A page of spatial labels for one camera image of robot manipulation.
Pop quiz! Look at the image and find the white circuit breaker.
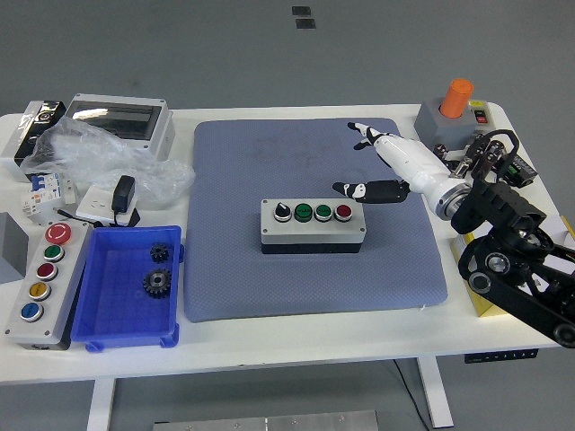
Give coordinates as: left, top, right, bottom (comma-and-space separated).
20, 171, 80, 225

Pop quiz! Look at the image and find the black table control panel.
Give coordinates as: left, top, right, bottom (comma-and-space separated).
464, 348, 539, 364

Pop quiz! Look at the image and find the grey distribution box clear lid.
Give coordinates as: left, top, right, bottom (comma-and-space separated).
64, 92, 175, 162

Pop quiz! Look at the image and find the black module with green terminal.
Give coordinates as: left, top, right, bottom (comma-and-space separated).
505, 154, 538, 188

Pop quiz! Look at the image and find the grey five-button control box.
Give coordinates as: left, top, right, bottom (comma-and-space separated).
4, 219, 93, 351

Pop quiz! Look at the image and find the thin black cable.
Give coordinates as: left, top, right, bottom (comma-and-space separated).
393, 358, 433, 427

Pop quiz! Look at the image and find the small black gear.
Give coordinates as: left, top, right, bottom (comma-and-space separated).
149, 242, 171, 265

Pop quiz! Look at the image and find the clear plastic bag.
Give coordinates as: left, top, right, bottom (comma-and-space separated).
20, 117, 197, 206

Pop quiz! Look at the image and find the black power adapter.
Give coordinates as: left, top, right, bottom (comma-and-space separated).
111, 174, 137, 216

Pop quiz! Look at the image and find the white wall socket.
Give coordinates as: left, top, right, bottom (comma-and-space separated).
75, 184, 140, 225

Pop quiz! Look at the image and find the blue plastic bin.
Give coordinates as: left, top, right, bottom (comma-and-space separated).
70, 224, 185, 354

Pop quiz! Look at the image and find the grey metal plate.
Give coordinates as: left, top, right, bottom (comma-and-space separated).
152, 409, 378, 431

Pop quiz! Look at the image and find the large black gear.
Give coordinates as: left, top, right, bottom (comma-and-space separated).
142, 268, 174, 297

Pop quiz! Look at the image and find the white and yellow box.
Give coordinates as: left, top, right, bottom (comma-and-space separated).
452, 214, 575, 319

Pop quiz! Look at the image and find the grey metal box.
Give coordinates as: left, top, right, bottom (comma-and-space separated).
0, 212, 31, 285

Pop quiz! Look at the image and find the grey four-button control box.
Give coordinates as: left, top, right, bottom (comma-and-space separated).
260, 198, 367, 256

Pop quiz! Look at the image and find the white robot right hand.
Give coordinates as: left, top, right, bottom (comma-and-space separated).
332, 120, 454, 208

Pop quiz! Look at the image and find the grey switch box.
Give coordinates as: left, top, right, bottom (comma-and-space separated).
413, 99, 498, 154

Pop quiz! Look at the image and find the white table leg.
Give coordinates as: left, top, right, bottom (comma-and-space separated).
85, 378, 117, 431
415, 356, 455, 428

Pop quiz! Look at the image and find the orange cylinder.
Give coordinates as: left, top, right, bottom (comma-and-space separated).
438, 78, 474, 119

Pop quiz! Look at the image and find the grey-blue padded mat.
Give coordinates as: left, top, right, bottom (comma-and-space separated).
182, 117, 449, 323

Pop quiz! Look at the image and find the white box with shiny black device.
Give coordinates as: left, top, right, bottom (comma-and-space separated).
0, 99, 67, 183

